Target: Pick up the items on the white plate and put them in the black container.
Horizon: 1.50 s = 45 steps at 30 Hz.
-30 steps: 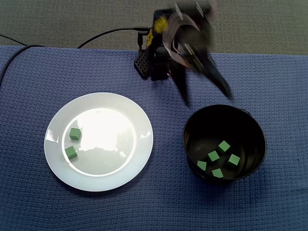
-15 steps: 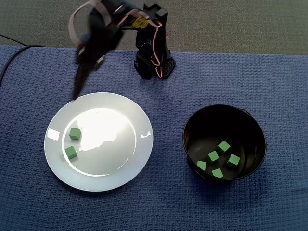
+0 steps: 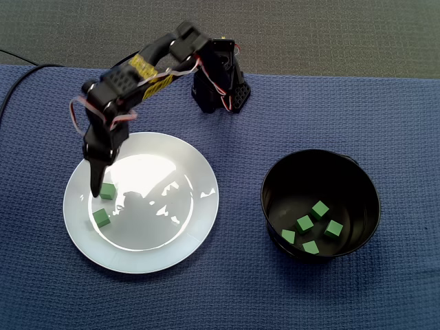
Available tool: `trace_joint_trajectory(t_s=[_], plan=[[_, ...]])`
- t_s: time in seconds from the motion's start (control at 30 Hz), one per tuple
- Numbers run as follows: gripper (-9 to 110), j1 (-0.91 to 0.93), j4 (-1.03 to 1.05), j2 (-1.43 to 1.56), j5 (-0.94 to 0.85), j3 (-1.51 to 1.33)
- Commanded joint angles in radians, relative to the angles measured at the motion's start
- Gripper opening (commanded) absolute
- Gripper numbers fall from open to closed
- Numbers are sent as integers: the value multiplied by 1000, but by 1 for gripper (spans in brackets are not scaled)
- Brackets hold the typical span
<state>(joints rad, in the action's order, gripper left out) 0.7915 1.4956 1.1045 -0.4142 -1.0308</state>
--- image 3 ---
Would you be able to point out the black robot arm with stickers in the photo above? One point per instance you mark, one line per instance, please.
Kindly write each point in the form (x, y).
(120, 80)

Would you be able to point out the small green cube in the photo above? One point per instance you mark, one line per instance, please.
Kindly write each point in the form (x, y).
(320, 209)
(109, 191)
(333, 229)
(101, 217)
(288, 236)
(310, 247)
(304, 224)

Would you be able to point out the black round container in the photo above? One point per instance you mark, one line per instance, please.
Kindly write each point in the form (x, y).
(350, 192)

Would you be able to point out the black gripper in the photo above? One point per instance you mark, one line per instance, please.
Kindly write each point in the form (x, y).
(98, 153)

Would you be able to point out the white round plate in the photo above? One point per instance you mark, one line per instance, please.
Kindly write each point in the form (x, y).
(144, 227)

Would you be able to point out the blue waffle weave tablecloth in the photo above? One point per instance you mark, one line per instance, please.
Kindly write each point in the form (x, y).
(240, 295)

